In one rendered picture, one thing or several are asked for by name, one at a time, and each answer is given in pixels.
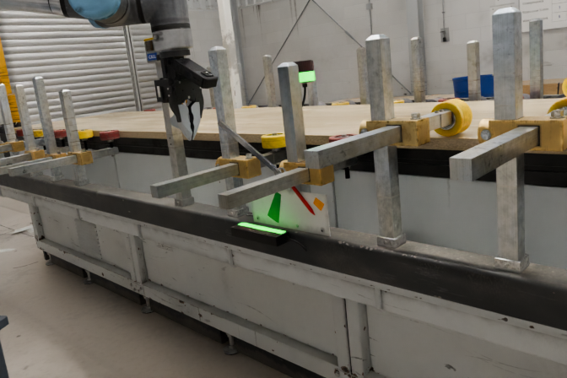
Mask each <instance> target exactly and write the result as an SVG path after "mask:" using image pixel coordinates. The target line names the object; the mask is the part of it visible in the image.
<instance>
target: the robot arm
mask: <svg viewBox="0 0 567 378"><path fill-rule="evenodd" d="M0 9H8V10H16V11H24V12H32V13H40V14H55V15H61V16H63V17H68V18H75V19H87V20H88V21H89V22H90V23H91V24H92V25H93V26H94V27H95V28H101V29H108V28H110V27H117V26H125V25H134V24H150V26H151V31H152V34H153V39H154V49H155V50H156V51H161V52H160V53H159V55H156V57H157V61H161V67H162V73H163V78H160V79H159V80H154V86H155V91H156V96H157V102H163V103H169V104H170V108H171V110H172V111H173V113H174V115H173V116H172V117H171V118H170V124H171V125H172V126H173V127H176V128H179V129H181V131H182V133H183V134H184V136H185V137H186V138H187V139H188V140H189V141H191V140H193V139H194V138H195V136H196V134H197V129H198V128H199V124H200V121H201V118H202V115H203V106H204V100H203V93H202V89H209V88H212V87H216V86H217V82H218V78H219V77H218V76H216V75H215V74H213V73H211V72H209V71H208V70H207V69H205V68H204V67H201V66H200V65H198V64H197V63H195V62H194V61H192V60H190V59H189V58H184V56H190V55H191V53H190V50H188V49H189V48H193V40H192V29H191V26H190V19H189V13H188V7H187V1H186V0H0ZM157 86H159V91H160V96H161V97H159V96H158V90H157ZM200 87H201V88H202V89H200ZM185 100H190V101H187V103H186V106H185V105H183V104H182V103H185Z"/></svg>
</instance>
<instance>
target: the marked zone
mask: <svg viewBox="0 0 567 378"><path fill-rule="evenodd" d="M280 201H281V194H279V193H278V192H276V193H275V195H274V198H273V201H272V204H271V207H270V209H269V211H268V214H267V216H269V217H270V218H271V219H273V220H274V221H276V222H277V223H279V212H280Z"/></svg>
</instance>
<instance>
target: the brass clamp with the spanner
mask: <svg viewBox="0 0 567 378"><path fill-rule="evenodd" d="M280 167H284V168H285V170H286V171H289V170H294V169H297V168H305V160H304V161H300V162H288V160H287V159H286V160H283V161H282V162H281V164H280V166H279V168H280ZM308 170H309V178H310V180H309V181H307V182H304V183H302V184H307V185H315V186H323V185H326V184H328V183H330V182H333V181H334V170H333V165H329V166H327V167H325V168H322V169H309V168H308Z"/></svg>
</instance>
